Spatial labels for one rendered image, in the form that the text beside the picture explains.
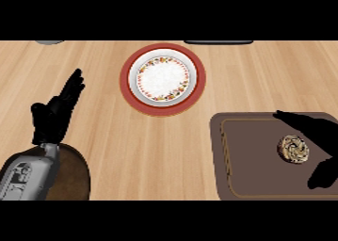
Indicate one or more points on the dark brown round object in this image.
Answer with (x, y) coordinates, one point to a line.
(74, 175)

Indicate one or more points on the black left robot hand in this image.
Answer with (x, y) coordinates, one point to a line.
(52, 120)

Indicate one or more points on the red round placemat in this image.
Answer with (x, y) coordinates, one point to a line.
(129, 100)

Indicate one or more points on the grey round object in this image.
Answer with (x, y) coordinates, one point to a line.
(49, 42)

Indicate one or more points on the dark flat appliance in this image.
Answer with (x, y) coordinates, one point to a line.
(218, 41)

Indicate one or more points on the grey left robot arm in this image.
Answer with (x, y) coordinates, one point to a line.
(25, 175)

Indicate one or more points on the white floral-rimmed plate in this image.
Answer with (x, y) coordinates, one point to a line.
(162, 77)

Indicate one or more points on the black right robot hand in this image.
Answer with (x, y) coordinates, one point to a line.
(323, 131)

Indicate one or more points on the brown tray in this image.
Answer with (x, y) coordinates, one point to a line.
(258, 166)

